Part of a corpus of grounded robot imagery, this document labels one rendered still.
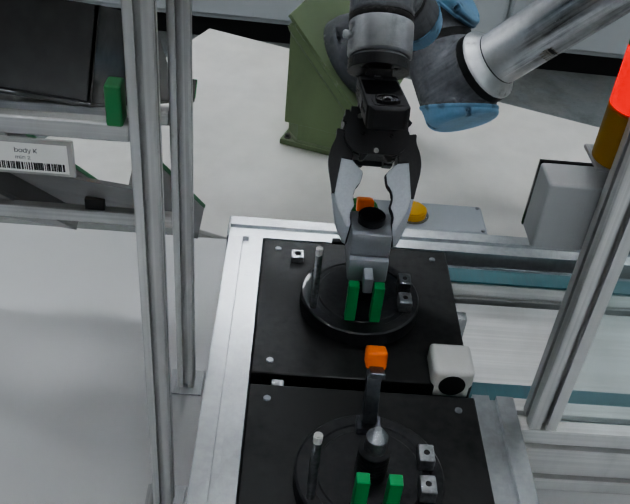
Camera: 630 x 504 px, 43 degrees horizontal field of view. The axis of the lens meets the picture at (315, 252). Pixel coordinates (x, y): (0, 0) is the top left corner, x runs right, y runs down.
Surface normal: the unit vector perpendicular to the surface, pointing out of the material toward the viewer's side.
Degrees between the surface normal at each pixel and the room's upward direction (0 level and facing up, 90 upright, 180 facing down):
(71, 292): 0
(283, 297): 0
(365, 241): 90
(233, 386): 0
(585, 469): 90
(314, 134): 90
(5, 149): 90
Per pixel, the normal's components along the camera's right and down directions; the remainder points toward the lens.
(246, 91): 0.08, -0.79
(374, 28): -0.26, -0.09
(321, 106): -0.33, 0.55
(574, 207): -0.01, 0.61
